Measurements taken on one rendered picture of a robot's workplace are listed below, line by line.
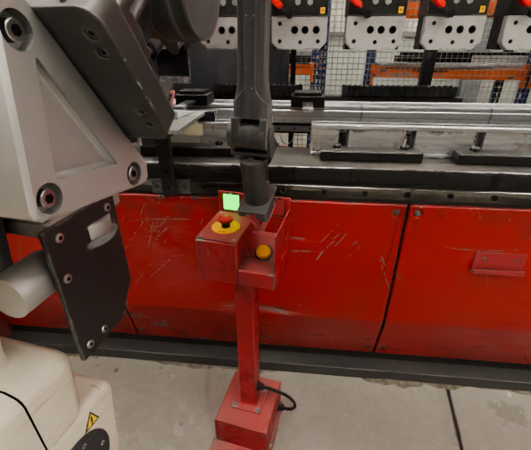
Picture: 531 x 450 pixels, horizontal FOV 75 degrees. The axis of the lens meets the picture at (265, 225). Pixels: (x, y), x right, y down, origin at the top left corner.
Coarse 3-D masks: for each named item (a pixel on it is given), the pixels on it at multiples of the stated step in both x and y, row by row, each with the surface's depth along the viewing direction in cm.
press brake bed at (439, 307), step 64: (128, 192) 112; (192, 192) 109; (320, 192) 105; (384, 192) 102; (448, 192) 100; (512, 192) 99; (128, 256) 122; (192, 256) 120; (320, 256) 114; (384, 256) 112; (448, 256) 110; (64, 320) 145; (128, 320) 140; (192, 320) 136; (320, 320) 127; (384, 320) 125; (448, 320) 121; (512, 320) 118; (448, 384) 137; (512, 384) 133
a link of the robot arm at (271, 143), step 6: (228, 126) 66; (270, 126) 65; (228, 132) 66; (270, 132) 64; (228, 138) 66; (270, 138) 65; (228, 144) 67; (270, 144) 65; (276, 144) 77; (234, 150) 68; (240, 150) 68; (246, 150) 68; (252, 150) 68; (258, 150) 68; (270, 150) 66; (258, 156) 67; (264, 156) 67; (270, 156) 67
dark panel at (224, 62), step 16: (192, 48) 149; (272, 48) 146; (192, 64) 152; (208, 64) 151; (224, 64) 151; (272, 64) 149; (288, 64) 148; (192, 80) 155; (208, 80) 154; (224, 80) 154; (272, 80) 152
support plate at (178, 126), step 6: (192, 114) 105; (198, 114) 105; (204, 114) 110; (174, 120) 98; (180, 120) 98; (186, 120) 98; (192, 120) 98; (174, 126) 90; (180, 126) 90; (186, 126) 92; (174, 132) 86; (180, 132) 88
